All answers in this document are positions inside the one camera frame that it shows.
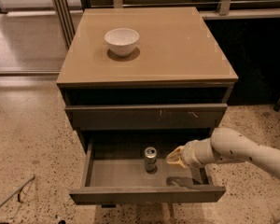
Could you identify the metal rod on floor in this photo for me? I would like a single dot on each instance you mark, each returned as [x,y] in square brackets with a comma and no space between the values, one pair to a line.
[17,191]

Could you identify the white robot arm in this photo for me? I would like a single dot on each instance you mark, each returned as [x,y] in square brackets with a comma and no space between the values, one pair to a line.
[225,145]

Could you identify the grey drawer cabinet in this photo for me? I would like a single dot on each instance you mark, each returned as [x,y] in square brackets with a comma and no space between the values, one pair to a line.
[176,61]

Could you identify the open middle drawer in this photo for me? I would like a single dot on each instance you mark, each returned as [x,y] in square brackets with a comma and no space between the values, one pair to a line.
[114,173]

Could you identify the white ceramic bowl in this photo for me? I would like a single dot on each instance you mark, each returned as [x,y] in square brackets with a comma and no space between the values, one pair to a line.
[122,41]

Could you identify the silver redbull can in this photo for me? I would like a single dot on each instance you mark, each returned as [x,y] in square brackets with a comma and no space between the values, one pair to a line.
[150,158]

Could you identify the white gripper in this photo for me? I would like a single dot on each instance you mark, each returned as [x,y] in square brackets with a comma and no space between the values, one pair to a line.
[188,155]

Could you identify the closed top drawer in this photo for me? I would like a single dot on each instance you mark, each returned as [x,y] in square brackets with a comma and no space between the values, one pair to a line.
[145,117]

